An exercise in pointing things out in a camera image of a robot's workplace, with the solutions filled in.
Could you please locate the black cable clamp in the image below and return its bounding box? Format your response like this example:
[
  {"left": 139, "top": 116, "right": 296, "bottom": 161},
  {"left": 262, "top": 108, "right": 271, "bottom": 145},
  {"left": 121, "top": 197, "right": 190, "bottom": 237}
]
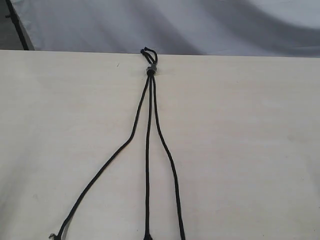
[{"left": 146, "top": 64, "right": 157, "bottom": 76}]

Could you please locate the grey backdrop cloth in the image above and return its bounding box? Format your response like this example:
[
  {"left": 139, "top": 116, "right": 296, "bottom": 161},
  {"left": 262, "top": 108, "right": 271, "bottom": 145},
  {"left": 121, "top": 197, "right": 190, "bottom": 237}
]
[{"left": 12, "top": 0, "right": 320, "bottom": 57}]

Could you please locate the black stand pole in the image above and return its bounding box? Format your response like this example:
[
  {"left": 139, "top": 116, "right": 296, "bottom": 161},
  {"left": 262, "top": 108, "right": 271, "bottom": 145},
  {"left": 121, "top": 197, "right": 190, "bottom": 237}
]
[{"left": 5, "top": 0, "right": 30, "bottom": 51}]

